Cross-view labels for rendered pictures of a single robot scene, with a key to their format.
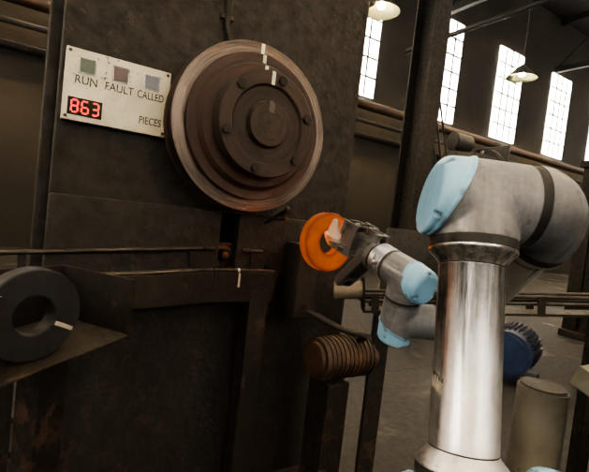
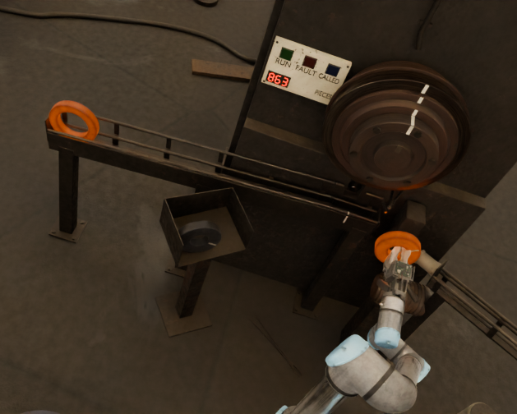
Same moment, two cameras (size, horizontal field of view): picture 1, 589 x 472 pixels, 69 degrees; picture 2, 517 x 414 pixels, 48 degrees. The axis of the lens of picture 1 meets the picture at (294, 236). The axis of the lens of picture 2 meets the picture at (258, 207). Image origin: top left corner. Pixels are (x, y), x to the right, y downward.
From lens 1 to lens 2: 1.47 m
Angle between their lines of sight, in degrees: 51
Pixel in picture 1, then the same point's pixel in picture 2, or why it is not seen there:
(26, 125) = not seen: outside the picture
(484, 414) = not seen: outside the picture
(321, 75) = not seen: outside the picture
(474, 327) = (316, 401)
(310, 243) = (379, 248)
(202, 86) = (353, 111)
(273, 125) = (395, 160)
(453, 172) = (335, 356)
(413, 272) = (381, 333)
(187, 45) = (376, 41)
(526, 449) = not seen: outside the picture
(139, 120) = (316, 92)
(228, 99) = (361, 137)
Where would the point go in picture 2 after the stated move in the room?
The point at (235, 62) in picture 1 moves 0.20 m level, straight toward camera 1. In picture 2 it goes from (389, 98) to (362, 131)
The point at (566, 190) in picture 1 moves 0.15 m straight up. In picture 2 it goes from (377, 399) to (403, 376)
